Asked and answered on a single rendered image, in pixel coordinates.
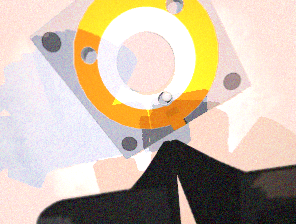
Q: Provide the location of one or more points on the yellow and orange round plate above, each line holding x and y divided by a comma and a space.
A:
191, 34

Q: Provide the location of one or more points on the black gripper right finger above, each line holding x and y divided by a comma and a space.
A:
219, 193

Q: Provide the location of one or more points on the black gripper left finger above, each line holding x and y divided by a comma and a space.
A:
152, 199

